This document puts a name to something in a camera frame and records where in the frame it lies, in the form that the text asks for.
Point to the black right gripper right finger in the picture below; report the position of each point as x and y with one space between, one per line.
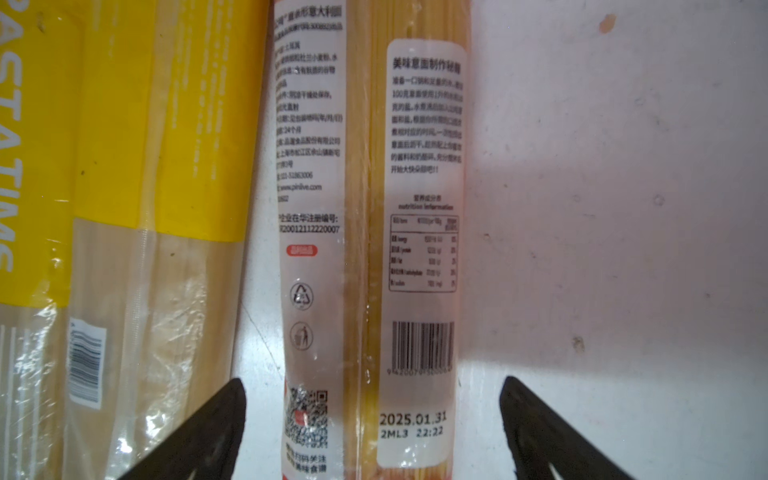
543 444

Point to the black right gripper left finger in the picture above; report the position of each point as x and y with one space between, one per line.
205 446

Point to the yellow spaghetti bag with barcode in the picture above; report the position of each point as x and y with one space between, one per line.
169 116

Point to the red spaghetti bag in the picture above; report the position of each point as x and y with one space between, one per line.
371 148

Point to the yellow Pastatime spaghetti bag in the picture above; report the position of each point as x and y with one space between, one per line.
41 59

